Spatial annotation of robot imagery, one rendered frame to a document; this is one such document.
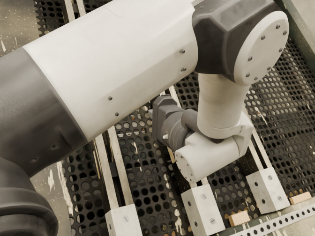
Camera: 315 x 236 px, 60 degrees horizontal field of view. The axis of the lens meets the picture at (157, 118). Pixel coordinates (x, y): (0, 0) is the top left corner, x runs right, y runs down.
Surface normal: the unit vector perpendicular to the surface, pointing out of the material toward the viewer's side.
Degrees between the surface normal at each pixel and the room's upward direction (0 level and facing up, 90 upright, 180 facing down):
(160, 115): 90
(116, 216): 51
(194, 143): 18
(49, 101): 77
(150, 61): 93
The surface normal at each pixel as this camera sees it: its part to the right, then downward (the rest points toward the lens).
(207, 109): -0.70, 0.54
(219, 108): -0.26, 0.71
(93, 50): 0.20, -0.25
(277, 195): 0.35, -0.44
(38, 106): 0.38, 0.00
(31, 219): 0.96, -0.07
